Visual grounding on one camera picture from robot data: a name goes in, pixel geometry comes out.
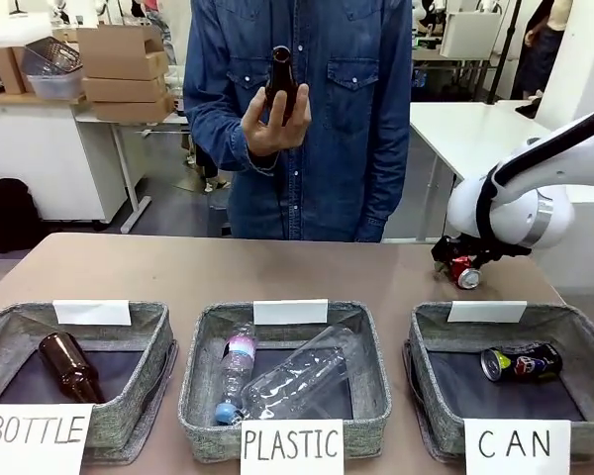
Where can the grey fabric basket can label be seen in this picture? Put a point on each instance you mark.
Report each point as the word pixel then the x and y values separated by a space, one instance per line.
pixel 589 346

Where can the brown glass bottle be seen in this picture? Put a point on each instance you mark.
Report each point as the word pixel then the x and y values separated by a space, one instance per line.
pixel 279 84
pixel 69 366

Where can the black mesh basket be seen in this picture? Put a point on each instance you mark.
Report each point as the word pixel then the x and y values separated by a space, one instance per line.
pixel 52 57

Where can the person's right hand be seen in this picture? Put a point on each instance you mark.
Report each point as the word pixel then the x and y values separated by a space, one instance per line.
pixel 272 136

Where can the crushed red drink can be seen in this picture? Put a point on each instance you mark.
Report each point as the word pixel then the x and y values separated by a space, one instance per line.
pixel 465 277

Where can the person's right forearm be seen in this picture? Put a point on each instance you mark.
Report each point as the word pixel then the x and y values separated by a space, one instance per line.
pixel 218 143

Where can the white panel box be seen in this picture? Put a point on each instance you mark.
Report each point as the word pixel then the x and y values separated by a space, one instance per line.
pixel 470 34

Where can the black drink can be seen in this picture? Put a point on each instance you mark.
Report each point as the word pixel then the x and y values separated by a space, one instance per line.
pixel 524 363

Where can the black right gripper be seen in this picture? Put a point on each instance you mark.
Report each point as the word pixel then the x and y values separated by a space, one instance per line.
pixel 495 249

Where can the grey fabric basket bottle label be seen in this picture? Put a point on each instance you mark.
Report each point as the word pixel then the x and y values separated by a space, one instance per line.
pixel 148 341

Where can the clear plastic bin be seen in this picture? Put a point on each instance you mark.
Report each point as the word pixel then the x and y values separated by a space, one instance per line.
pixel 57 84

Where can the white table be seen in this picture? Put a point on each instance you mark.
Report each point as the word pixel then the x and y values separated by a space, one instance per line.
pixel 465 128

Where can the small blue-capped plastic bottle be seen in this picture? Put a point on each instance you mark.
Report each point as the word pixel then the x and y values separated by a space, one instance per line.
pixel 237 361

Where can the white cabinet wooden top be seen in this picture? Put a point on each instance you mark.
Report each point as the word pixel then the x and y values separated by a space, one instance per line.
pixel 54 148

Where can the large open cardboard box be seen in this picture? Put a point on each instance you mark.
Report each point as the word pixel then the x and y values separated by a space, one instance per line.
pixel 121 42

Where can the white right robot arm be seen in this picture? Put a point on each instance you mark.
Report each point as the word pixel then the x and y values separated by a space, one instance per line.
pixel 515 213

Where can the white paper sign CAN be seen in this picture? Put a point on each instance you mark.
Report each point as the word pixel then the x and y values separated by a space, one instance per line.
pixel 517 445

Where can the person's denim shirt torso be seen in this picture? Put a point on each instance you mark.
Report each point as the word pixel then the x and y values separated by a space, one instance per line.
pixel 336 173

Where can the white paper sign BOTTLE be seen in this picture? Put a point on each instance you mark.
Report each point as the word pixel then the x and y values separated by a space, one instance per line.
pixel 34 435

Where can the white desk with legs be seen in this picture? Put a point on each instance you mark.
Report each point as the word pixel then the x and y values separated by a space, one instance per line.
pixel 128 148

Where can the small brown cardboard box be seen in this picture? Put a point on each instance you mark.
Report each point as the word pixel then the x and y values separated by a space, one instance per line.
pixel 10 69

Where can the grey fabric basket plastic label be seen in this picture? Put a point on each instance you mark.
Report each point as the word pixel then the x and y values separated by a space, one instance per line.
pixel 208 346

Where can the person's left forearm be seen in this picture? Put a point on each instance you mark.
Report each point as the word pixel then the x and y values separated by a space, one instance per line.
pixel 386 188

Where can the black backpack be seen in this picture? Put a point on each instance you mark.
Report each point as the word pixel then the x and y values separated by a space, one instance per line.
pixel 7 213

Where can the black tripod pole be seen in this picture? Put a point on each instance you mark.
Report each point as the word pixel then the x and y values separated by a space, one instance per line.
pixel 505 49

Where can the bystander in white shirt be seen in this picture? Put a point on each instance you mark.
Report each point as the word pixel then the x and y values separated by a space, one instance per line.
pixel 210 170

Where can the white paper sign PLASTIC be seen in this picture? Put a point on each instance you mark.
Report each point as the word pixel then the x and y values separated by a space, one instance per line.
pixel 292 445

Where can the large clear plastic bottle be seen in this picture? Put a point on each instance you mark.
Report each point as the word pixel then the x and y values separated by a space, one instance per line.
pixel 297 376

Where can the flat cardboard box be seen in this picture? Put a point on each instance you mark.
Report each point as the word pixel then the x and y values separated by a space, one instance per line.
pixel 124 66
pixel 124 89
pixel 131 110

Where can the bystander in dark skirt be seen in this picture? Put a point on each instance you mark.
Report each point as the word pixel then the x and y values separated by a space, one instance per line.
pixel 539 49

